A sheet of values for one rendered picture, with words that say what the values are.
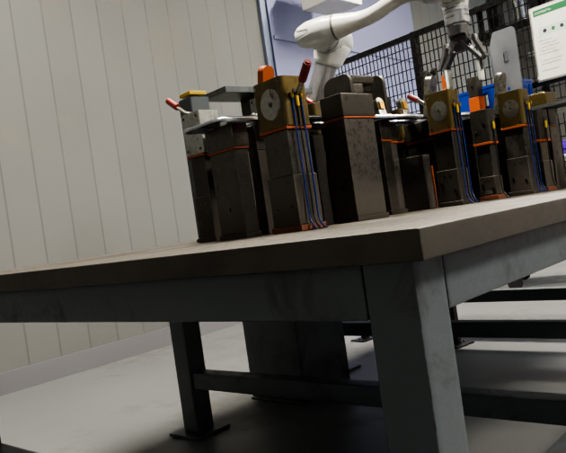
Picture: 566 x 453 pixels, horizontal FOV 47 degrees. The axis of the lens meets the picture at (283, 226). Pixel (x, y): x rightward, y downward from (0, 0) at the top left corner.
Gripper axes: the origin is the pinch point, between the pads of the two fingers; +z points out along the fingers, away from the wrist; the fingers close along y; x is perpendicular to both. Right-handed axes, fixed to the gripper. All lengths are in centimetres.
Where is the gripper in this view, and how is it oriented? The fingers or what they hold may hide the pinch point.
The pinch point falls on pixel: (465, 81)
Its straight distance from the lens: 252.7
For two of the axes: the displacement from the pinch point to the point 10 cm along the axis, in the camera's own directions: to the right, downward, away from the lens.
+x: 7.6, -1.1, 6.4
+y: 6.3, -0.8, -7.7
